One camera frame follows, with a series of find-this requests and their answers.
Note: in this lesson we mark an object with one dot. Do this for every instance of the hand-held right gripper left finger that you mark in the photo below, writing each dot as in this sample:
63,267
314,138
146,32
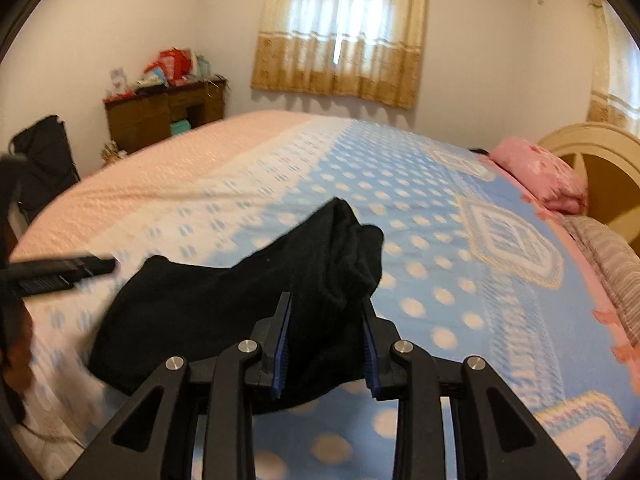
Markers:
282,355

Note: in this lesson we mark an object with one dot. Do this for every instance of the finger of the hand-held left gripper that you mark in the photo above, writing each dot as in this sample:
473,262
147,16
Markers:
75,266

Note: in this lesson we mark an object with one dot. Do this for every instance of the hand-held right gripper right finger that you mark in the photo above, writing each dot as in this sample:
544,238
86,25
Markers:
370,360

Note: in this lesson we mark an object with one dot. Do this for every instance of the black pants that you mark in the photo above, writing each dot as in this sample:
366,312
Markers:
225,310

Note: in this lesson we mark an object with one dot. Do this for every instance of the person's left forearm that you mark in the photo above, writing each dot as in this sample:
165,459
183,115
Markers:
20,355

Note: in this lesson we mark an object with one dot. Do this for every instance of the black chair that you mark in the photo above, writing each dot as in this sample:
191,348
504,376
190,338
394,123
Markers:
45,165

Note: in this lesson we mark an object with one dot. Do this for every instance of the blue patterned bed blanket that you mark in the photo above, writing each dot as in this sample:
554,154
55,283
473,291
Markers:
425,240

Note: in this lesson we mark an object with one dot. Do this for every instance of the brown wooden cabinet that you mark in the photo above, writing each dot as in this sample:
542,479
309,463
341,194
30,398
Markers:
145,115

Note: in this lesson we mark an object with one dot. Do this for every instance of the teal box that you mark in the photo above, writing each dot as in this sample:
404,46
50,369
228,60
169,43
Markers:
180,127

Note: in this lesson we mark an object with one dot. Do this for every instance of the white card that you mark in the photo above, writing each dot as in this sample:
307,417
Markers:
118,81

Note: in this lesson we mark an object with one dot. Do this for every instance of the red bag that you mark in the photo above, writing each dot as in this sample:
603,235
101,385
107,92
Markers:
172,65

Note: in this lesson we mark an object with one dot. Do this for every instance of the pink pillow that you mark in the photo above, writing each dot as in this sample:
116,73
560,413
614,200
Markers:
545,175

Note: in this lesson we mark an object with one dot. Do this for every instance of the striped pillow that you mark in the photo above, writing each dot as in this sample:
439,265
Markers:
610,260

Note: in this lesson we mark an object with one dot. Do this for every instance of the beige window curtain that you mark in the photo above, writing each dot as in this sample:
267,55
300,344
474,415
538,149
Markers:
340,60
615,90

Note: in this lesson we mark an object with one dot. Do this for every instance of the cream wooden headboard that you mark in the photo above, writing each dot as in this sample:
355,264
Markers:
600,145

